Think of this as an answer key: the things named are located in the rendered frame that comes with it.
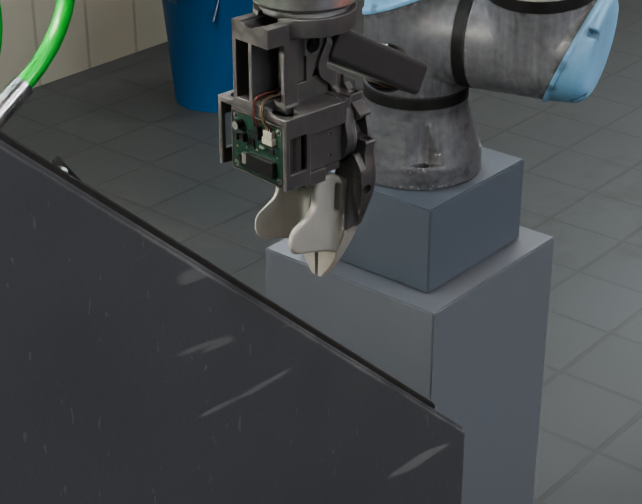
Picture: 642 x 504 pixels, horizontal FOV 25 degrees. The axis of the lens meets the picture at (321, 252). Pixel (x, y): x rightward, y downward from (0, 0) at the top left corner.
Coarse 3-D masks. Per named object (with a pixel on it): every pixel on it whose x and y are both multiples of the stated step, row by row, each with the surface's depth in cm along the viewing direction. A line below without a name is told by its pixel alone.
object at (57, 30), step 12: (60, 0) 111; (72, 0) 112; (60, 12) 112; (72, 12) 112; (60, 24) 112; (48, 36) 112; (60, 36) 112; (48, 48) 112; (36, 60) 112; (48, 60) 112; (24, 72) 112; (36, 72) 112
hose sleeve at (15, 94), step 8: (16, 80) 111; (8, 88) 111; (16, 88) 111; (24, 88) 111; (0, 96) 111; (8, 96) 111; (16, 96) 111; (24, 96) 111; (0, 104) 110; (8, 104) 111; (16, 104) 111; (0, 112) 110; (8, 112) 111; (0, 120) 110; (0, 128) 111
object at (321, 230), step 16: (336, 176) 104; (320, 192) 103; (336, 192) 105; (320, 208) 104; (336, 208) 105; (304, 224) 103; (320, 224) 105; (336, 224) 106; (304, 240) 104; (320, 240) 105; (336, 240) 106; (320, 256) 108; (336, 256) 107; (320, 272) 109
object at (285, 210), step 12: (276, 192) 106; (288, 192) 107; (300, 192) 108; (276, 204) 106; (288, 204) 107; (300, 204) 108; (264, 216) 106; (276, 216) 107; (288, 216) 107; (300, 216) 108; (264, 228) 106; (276, 228) 107; (288, 228) 108; (312, 252) 109; (312, 264) 109
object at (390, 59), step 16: (352, 32) 101; (336, 48) 100; (352, 48) 101; (368, 48) 102; (384, 48) 104; (400, 48) 108; (336, 64) 104; (352, 64) 102; (368, 64) 103; (384, 64) 104; (400, 64) 106; (416, 64) 107; (368, 80) 108; (384, 80) 105; (400, 80) 106; (416, 80) 108
